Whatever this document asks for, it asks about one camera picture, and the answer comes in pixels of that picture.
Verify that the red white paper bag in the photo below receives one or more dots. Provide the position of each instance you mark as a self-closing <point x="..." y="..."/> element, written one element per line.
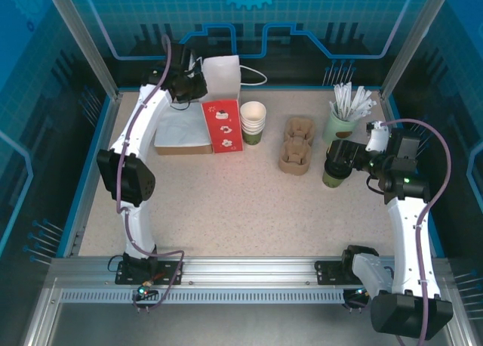
<point x="222" y="127"/>

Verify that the black plastic cup lid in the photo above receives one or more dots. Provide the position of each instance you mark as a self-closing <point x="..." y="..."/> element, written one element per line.
<point x="337" y="172"/>

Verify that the stack of paper cups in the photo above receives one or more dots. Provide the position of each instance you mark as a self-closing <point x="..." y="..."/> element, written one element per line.
<point x="253" y="113"/>

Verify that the green white paper cup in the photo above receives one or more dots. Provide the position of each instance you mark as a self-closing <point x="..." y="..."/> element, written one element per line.
<point x="334" y="182"/>

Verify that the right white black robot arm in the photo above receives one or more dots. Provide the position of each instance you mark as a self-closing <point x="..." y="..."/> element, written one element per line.
<point x="409" y="240"/>

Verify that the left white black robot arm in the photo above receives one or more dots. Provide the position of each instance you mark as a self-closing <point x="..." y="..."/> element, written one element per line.
<point x="143" y="119"/>

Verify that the white napkin stack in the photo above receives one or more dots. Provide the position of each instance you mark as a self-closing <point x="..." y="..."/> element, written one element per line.
<point x="181" y="130"/>

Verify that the white wrapped straw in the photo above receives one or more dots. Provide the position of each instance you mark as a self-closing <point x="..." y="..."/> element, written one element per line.
<point x="370" y="109"/>
<point x="348" y="96"/>
<point x="333" y="108"/>
<point x="338" y="98"/>
<point x="360" y="98"/>
<point x="365" y="103"/>

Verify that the pale green straw holder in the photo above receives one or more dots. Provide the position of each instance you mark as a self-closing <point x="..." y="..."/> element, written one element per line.
<point x="336" y="127"/>

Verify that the brown cardboard cup carrier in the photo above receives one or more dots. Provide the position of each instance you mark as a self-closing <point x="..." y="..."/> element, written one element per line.
<point x="296" y="161"/>

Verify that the small connector board with light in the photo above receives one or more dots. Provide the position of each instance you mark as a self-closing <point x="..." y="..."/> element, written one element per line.
<point x="358" y="293"/>
<point x="143" y="291"/>

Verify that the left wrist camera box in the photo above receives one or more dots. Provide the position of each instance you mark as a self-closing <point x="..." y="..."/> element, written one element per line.
<point x="195" y="64"/>

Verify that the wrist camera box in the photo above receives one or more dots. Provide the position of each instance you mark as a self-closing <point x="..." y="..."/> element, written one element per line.
<point x="195" y="64"/>
<point x="377" y="138"/>

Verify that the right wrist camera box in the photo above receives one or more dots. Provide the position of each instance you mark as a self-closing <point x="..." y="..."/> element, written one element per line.
<point x="377" y="138"/>

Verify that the aluminium frame post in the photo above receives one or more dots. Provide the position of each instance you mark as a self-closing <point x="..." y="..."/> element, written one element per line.
<point x="90" y="47"/>
<point x="407" y="47"/>

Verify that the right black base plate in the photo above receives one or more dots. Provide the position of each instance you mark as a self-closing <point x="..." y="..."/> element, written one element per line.
<point x="328" y="272"/>

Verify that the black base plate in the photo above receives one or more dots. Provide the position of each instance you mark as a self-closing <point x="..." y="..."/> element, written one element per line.
<point x="170" y="272"/>
<point x="328" y="272"/>

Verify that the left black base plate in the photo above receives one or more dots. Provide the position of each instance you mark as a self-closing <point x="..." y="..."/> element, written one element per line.
<point x="170" y="272"/>

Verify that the aluminium mounting rail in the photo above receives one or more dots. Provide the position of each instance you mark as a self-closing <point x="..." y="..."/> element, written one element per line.
<point x="245" y="270"/>

